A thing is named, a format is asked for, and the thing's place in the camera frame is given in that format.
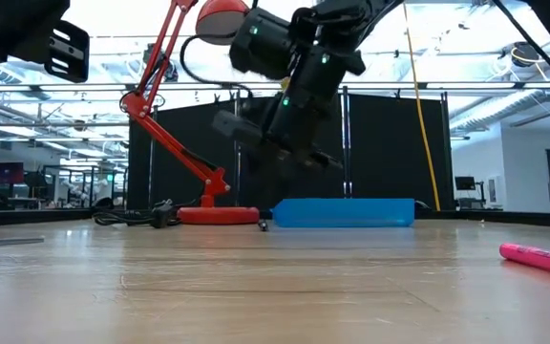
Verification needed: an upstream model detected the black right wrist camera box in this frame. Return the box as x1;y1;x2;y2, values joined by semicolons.
229;7;298;81

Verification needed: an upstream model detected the blue plastic supply box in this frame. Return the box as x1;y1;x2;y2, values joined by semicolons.
271;198;416;229

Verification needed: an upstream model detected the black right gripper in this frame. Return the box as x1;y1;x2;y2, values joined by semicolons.
211;46;368;193

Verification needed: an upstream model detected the monitor with red screen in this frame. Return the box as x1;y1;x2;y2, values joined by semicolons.
0;161;26;186

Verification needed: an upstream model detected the black lamp power cable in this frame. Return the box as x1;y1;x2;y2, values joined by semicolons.
92;198;183;229

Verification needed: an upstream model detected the red desk lamp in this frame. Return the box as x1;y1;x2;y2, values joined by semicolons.
119;0;261;226

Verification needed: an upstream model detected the yellow hanging cable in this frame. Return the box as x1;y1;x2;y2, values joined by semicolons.
402;2;442;212

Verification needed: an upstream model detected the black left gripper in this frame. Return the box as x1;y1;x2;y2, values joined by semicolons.
0;0;91;84

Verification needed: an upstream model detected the black right camera cable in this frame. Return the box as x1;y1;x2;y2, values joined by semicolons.
180;33;255;97

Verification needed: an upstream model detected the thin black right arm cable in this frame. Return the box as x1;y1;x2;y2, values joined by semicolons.
492;0;550;97

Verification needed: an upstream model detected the black table frame rail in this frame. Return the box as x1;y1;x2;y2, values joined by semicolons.
0;208;550;229

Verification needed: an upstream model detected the pink highlighter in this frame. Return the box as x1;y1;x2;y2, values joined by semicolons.
498;242;550;280

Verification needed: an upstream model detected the black partition panel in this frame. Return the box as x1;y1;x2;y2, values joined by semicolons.
239;95;348;211
126;102;238;211
349;93;453;212

